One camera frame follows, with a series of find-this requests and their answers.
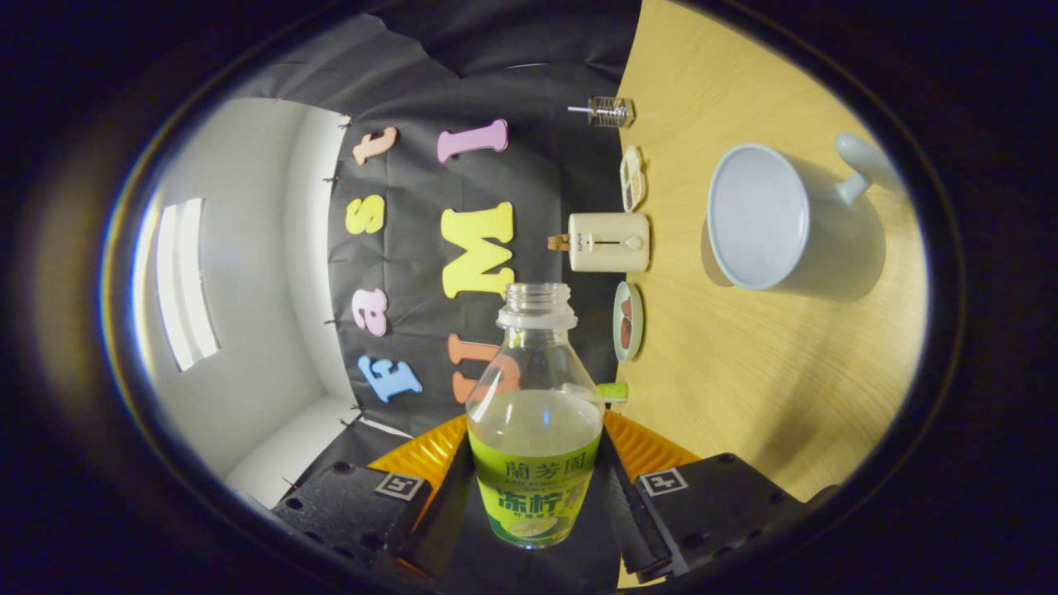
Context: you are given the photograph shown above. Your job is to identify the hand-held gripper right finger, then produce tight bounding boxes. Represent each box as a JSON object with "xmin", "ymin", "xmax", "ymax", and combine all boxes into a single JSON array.
[{"xmin": 599, "ymin": 409, "xmax": 808, "ymax": 583}]

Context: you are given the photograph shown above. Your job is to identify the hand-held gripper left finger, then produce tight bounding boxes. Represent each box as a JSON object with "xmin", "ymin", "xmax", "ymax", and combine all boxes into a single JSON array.
[{"xmin": 271, "ymin": 413, "xmax": 476, "ymax": 579}]

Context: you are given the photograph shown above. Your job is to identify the green label juice bottle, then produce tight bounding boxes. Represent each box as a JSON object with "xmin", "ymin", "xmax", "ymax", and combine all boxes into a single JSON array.
[{"xmin": 465, "ymin": 283, "xmax": 606, "ymax": 550}]

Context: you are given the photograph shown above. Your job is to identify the pale white cup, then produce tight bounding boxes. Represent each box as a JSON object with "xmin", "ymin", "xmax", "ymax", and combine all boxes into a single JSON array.
[{"xmin": 707, "ymin": 132, "xmax": 906, "ymax": 302}]

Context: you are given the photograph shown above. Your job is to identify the round pale green plate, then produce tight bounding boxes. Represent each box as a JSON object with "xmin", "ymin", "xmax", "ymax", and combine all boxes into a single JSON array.
[{"xmin": 612, "ymin": 281, "xmax": 645, "ymax": 363}]

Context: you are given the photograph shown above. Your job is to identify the wooden table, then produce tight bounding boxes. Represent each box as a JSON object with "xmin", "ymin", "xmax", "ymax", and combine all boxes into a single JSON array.
[{"xmin": 616, "ymin": 0, "xmax": 928, "ymax": 589}]

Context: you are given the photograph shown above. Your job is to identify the cream white toaster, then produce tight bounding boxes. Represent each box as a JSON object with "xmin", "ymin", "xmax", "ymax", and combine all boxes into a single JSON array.
[{"xmin": 568, "ymin": 212, "xmax": 651, "ymax": 274}]

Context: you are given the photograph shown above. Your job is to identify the long ceiling light panel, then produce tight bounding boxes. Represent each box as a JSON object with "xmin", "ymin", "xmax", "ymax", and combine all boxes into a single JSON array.
[{"xmin": 155, "ymin": 197, "xmax": 221, "ymax": 373}]

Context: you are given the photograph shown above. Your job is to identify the small divided white tray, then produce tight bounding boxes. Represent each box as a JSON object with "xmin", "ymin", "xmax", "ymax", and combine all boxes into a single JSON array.
[{"xmin": 620, "ymin": 145, "xmax": 647, "ymax": 213}]

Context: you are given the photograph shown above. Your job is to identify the black backdrop cloth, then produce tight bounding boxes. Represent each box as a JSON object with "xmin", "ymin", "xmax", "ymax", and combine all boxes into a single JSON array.
[{"xmin": 236, "ymin": 0, "xmax": 644, "ymax": 592}]

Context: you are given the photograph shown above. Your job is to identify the wire mesh glass holder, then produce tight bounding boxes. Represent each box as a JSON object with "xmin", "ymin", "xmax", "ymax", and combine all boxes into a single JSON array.
[{"xmin": 589, "ymin": 97, "xmax": 636, "ymax": 129}]

